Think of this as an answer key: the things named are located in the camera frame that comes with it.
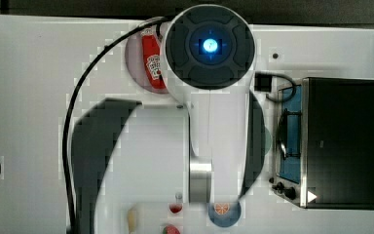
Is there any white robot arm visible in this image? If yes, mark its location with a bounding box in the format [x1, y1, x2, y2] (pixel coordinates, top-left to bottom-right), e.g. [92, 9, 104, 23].
[161, 4, 257, 203]

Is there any pink oval plate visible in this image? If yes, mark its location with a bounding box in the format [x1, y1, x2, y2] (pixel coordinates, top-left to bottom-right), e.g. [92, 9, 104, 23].
[125, 24, 168, 95]

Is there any red ketchup bottle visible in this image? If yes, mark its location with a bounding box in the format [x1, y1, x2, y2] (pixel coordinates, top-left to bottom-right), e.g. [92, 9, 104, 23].
[140, 27, 166, 90]

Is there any black oven power plug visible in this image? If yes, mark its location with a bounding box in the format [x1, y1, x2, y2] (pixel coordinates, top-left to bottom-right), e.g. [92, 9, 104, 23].
[254, 71, 297, 103]

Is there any red strawberry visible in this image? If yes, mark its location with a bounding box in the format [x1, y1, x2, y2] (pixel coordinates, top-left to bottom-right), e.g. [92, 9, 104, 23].
[169, 204, 183, 214]

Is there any orange slice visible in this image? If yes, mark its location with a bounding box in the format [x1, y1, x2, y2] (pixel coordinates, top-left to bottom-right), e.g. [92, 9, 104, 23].
[213, 203, 230, 215]

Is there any blue bowl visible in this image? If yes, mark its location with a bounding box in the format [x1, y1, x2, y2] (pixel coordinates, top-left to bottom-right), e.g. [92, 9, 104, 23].
[207, 202, 242, 228]

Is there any yellow banana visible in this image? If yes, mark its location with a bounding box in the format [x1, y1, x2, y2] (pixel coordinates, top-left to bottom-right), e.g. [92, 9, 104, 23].
[127, 208, 136, 234]

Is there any red apple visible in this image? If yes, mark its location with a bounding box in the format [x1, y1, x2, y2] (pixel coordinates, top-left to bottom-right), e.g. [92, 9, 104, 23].
[162, 225, 181, 234]

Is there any black toaster oven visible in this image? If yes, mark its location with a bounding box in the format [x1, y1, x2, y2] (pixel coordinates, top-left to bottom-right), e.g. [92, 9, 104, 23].
[270, 77, 374, 211]

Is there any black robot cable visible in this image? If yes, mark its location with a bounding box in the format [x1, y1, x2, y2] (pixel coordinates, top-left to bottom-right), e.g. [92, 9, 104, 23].
[61, 16, 171, 234]

